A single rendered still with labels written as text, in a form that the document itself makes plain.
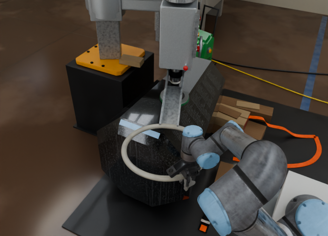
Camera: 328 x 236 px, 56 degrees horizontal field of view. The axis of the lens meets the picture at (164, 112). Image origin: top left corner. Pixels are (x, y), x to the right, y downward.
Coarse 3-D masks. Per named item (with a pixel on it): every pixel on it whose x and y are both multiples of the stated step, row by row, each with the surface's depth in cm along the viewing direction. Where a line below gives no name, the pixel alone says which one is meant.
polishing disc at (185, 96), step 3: (183, 90) 235; (162, 93) 231; (183, 93) 232; (186, 93) 232; (162, 96) 228; (183, 96) 229; (186, 96) 229; (162, 99) 226; (183, 99) 226; (186, 99) 226; (183, 102) 224
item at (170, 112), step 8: (168, 72) 217; (168, 88) 214; (176, 88) 214; (168, 96) 210; (176, 96) 210; (168, 104) 206; (176, 104) 206; (168, 112) 202; (176, 112) 202; (160, 120) 193; (168, 120) 198; (176, 120) 198
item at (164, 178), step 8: (144, 128) 189; (152, 128) 191; (160, 128) 193; (168, 128) 193; (176, 128) 192; (128, 136) 181; (128, 160) 163; (136, 168) 159; (144, 176) 156; (152, 176) 154; (160, 176) 154; (168, 176) 154; (176, 176) 155
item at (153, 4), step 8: (96, 0) 241; (104, 0) 241; (112, 0) 242; (128, 0) 247; (136, 0) 246; (144, 0) 246; (152, 0) 245; (160, 0) 244; (88, 8) 250; (96, 8) 245; (104, 8) 244; (112, 8) 246; (128, 8) 251; (136, 8) 250; (144, 8) 250; (152, 8) 249
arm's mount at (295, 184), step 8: (288, 176) 144; (296, 176) 143; (304, 176) 142; (288, 184) 144; (296, 184) 143; (304, 184) 142; (312, 184) 141; (320, 184) 140; (280, 192) 151; (288, 192) 143; (296, 192) 142; (304, 192) 141; (312, 192) 140; (320, 192) 139; (280, 200) 143; (288, 200) 142; (280, 208) 142; (272, 216) 145; (280, 216) 141
